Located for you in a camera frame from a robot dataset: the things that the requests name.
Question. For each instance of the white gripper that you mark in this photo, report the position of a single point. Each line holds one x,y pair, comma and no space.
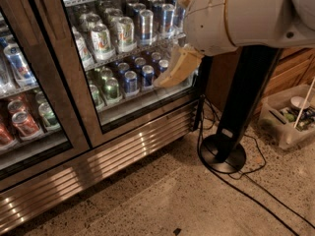
207,23

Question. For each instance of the glass fridge door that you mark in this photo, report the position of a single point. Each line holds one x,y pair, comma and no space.
153,115
28,158

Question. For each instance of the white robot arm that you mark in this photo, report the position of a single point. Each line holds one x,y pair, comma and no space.
274,23

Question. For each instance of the stainless steel display fridge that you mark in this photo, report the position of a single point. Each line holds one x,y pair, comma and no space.
24,202

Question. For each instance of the tall silver can right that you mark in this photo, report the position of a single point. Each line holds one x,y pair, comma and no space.
179,17

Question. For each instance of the tall silver can middle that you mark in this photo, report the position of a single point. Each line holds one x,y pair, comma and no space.
166,17

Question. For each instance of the tall silver blue can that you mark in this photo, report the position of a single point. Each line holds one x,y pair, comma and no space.
146,27

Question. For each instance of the blue can front right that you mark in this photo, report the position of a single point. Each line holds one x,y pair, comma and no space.
162,65

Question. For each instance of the blue can front middle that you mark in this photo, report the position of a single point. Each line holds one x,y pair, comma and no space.
148,74

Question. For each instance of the white green can right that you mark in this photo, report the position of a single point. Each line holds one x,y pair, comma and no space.
125,32

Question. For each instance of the white green can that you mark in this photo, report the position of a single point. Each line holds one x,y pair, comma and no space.
125,32
100,37

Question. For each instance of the blue can front left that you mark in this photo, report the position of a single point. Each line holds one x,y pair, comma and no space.
130,83

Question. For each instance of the white green can front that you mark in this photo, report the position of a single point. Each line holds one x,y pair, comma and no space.
100,37

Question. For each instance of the green can bottom shelf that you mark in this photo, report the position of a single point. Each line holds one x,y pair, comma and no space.
112,91

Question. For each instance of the wooden counter cabinet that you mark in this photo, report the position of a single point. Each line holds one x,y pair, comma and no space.
296,66

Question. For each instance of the black tower fan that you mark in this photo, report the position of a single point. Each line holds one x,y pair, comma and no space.
223,152

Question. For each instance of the clear plastic storage bin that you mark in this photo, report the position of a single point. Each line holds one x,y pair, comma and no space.
278,116

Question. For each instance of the green soda can left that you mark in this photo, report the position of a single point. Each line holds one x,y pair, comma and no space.
48,117

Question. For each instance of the red soda can front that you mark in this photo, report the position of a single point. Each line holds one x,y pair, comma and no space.
26,126

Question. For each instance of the red soda can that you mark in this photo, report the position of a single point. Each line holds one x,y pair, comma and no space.
26,126
16,106

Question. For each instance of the red soda can rear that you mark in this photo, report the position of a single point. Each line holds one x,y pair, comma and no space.
16,106

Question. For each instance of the red can at edge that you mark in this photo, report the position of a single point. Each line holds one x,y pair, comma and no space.
6,138

